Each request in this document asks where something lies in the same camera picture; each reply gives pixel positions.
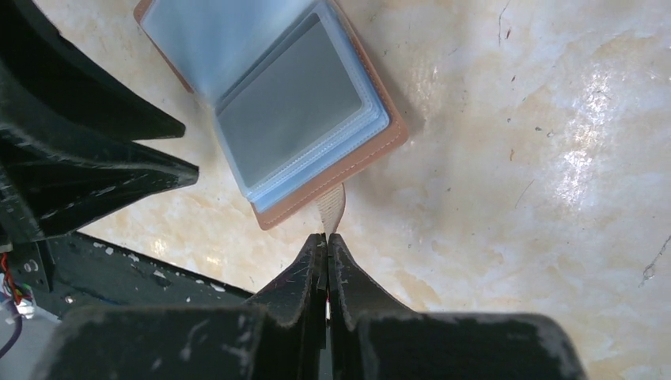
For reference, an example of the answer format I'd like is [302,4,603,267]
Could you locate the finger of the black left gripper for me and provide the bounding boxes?
[1,78,199,244]
[1,1,186,141]

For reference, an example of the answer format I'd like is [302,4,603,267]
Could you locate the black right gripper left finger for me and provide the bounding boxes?
[33,234,326,379]

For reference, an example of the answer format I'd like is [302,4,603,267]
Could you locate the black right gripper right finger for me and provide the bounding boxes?
[328,234,586,379]

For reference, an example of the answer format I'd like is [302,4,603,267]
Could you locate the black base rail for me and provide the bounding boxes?
[7,233,252,317]

